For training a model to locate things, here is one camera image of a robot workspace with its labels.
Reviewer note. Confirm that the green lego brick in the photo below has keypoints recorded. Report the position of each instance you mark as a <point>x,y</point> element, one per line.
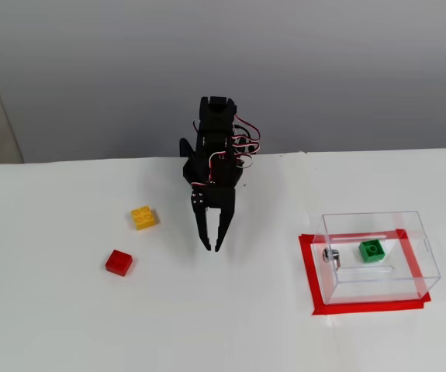
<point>371,251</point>

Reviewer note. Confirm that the red tape square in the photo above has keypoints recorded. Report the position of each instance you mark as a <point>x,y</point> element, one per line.
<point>370,308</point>

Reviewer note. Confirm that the red lego brick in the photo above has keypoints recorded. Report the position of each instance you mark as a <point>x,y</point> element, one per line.
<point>118,262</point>

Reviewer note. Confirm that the silver cam lock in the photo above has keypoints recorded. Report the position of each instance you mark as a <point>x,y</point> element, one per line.
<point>331,256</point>

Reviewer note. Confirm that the black table clamp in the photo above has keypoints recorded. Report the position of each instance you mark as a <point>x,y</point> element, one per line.
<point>185,149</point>

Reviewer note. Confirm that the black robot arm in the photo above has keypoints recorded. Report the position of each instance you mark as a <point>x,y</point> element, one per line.
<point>216,120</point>

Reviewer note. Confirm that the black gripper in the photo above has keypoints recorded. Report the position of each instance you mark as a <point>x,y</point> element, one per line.
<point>219,198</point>

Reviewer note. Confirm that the yellow lego brick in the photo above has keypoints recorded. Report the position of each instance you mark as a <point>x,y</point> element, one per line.
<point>142,218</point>

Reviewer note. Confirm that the transparent acrylic box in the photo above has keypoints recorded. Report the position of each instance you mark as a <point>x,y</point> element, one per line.
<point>385,286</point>

